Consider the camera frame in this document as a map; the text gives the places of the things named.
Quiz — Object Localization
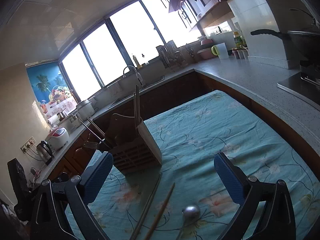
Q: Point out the teal floral tablecloth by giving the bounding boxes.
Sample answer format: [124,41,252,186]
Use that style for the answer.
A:
[64,89,320,240]

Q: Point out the chrome kitchen faucet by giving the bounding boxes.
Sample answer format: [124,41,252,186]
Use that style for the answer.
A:
[123,65,145,87]

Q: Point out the white round cooker pot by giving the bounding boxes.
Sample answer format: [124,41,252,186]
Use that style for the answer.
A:
[76,99,95,121]

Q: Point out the kitchen window frame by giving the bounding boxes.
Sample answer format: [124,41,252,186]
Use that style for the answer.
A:
[61,0,201,101]

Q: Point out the green label drink bottle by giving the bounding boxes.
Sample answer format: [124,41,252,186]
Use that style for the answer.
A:
[233,31,244,49]

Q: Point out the chopstick leaning in holder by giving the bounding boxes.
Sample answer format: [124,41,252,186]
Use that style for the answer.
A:
[80,117,112,149]

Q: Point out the metal fork in holder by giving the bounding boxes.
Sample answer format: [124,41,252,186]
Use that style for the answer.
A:
[83,141,100,150]

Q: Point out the wooden chopstick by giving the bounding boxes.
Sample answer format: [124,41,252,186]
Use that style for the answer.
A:
[144,183,175,240]

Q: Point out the white pitcher green handle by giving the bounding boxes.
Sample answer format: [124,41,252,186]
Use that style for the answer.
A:
[211,43,229,60]

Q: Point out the metal spoon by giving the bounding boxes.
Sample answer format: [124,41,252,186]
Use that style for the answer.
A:
[176,204,201,240]

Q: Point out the white red rice cooker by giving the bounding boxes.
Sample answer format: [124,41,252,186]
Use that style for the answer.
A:
[45,127,69,152]

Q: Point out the chopstick standing in holder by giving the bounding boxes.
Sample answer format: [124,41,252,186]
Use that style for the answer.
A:
[134,85,140,127]

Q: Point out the yellow dish soap bottle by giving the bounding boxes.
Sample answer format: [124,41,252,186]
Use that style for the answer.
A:
[132,55,142,69]

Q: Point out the gas stove top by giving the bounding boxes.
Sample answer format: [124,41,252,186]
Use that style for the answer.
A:
[277,63,319,110]

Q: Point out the dish drying rack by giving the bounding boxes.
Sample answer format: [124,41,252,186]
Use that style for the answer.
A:
[156,40,185,68]

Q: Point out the wall power outlet strip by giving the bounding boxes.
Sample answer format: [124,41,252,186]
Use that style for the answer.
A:
[21,137,35,153]

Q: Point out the wooden utensil holder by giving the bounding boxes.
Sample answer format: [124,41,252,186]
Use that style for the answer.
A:
[106,113,163,176]

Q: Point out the kitchen sink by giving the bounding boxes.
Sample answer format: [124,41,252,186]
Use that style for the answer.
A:
[110,75,164,107]

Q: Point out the pink stacked bowls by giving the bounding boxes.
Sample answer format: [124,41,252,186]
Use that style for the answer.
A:
[197,38,215,60]

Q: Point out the steel electric kettle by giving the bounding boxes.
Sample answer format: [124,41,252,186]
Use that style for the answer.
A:
[36,140,54,166]

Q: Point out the tropical fruit window poster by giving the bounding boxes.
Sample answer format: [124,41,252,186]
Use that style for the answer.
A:
[27,62,77,119]

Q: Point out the seasoning jars set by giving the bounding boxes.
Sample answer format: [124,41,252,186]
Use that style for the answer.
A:
[232,48,249,60]

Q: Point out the black wok with handle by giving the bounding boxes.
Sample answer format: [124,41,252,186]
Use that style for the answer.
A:
[250,29,319,65]

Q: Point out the metal chopstick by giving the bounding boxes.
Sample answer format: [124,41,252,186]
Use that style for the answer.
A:
[130,172,162,240]

